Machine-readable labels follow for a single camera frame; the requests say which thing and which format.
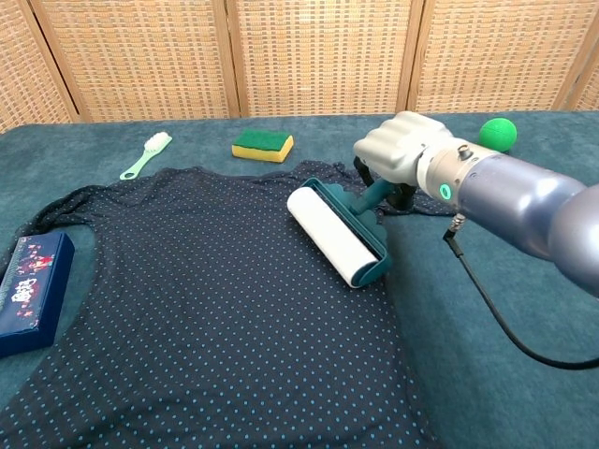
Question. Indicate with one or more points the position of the green ball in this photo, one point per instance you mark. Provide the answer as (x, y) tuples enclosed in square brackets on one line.
[(497, 135)]

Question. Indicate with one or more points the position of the woven bamboo folding screen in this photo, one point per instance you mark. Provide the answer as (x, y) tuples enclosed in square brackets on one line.
[(309, 56)]

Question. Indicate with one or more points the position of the dark blue printed box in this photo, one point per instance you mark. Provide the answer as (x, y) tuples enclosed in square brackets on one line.
[(33, 290)]

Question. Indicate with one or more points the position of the teal table cloth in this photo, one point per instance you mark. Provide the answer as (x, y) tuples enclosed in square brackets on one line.
[(491, 397)]

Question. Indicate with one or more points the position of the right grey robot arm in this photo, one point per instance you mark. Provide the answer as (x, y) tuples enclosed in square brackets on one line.
[(515, 201)]

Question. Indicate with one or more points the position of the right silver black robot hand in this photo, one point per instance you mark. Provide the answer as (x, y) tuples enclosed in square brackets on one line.
[(402, 145)]

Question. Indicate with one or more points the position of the green and yellow sponge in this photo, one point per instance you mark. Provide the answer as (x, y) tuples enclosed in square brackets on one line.
[(262, 145)]

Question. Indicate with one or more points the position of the dark blue polka-dot shirt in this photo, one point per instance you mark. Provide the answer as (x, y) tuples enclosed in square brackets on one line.
[(210, 327)]

